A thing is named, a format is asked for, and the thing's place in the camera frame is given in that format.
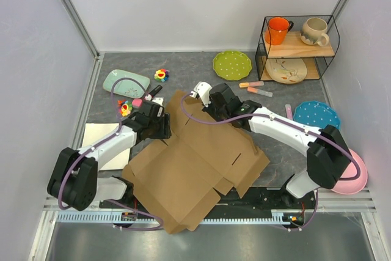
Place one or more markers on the white square plate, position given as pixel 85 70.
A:
pixel 108 145

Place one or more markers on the beige ceramic mug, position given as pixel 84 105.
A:
pixel 314 32

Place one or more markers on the blue dotted plate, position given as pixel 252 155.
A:
pixel 317 114

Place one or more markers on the green dotted plate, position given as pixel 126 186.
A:
pixel 232 65

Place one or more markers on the beige painted plate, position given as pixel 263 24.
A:
pixel 286 71

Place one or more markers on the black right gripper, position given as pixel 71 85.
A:
pixel 208 109

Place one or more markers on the light teal rectangular plate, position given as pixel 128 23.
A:
pixel 134 88

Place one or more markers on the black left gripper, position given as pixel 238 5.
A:
pixel 165 132

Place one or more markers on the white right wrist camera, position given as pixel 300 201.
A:
pixel 202 91

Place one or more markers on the orange highlighter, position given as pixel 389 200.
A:
pixel 259 92

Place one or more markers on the rainbow flower toy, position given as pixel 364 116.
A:
pixel 161 75

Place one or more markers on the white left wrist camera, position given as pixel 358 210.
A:
pixel 157 100

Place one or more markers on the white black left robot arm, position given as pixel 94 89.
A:
pixel 75 182

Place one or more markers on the orange mug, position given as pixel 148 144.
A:
pixel 277 29

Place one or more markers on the grey cable duct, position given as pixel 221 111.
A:
pixel 119 217

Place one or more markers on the brown cardboard box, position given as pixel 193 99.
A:
pixel 182 178

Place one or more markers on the pink eraser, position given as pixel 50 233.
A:
pixel 136 103

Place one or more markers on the black wire wooden shelf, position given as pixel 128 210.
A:
pixel 317 58

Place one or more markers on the yellow highlighter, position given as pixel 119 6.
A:
pixel 251 84

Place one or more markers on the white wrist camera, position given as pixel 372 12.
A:
pixel 202 91
pixel 157 100

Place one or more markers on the purple pen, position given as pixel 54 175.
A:
pixel 288 111

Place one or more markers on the pink black highlighter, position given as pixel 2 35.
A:
pixel 153 93

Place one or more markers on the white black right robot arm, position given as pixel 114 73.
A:
pixel 325 150

